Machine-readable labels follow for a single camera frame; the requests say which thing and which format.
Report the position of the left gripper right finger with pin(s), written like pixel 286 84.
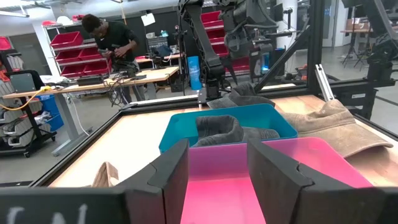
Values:
pixel 280 193

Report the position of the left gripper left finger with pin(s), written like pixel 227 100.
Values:
pixel 161 186

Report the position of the beige cap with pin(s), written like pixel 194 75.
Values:
pixel 107 175
pixel 335 130

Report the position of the dark grey cap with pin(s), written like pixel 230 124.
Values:
pixel 242 99

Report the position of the grey towel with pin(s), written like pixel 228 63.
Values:
pixel 217 129

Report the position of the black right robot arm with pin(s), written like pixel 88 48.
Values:
pixel 205 46

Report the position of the rack of red bins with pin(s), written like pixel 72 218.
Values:
pixel 211 21

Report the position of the red plastic tray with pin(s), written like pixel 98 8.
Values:
pixel 217 199

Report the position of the blue plastic tray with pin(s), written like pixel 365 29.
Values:
pixel 177 130

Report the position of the blue cylindrical roll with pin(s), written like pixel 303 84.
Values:
pixel 194 73

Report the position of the wooden workbench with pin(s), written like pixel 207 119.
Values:
pixel 155 74

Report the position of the white paper sign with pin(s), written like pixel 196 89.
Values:
pixel 148 19

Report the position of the black tripod stand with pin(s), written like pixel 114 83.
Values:
pixel 353 49

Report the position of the cardboard box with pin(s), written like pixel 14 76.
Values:
pixel 357 23

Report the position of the person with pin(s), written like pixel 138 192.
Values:
pixel 115 37

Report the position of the blue plastic bin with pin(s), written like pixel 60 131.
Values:
pixel 49 112

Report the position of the red plastic storage bin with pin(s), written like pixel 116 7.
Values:
pixel 90 53
pixel 73 70
pixel 97 67
pixel 66 39
pixel 67 56

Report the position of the black cart with grey bins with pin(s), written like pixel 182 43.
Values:
pixel 21 130

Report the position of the metal shelf rack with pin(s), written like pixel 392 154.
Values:
pixel 49 53

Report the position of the black aluminium table frame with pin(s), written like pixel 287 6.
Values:
pixel 314 46

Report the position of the silver metal bracket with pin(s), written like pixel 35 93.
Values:
pixel 323 82

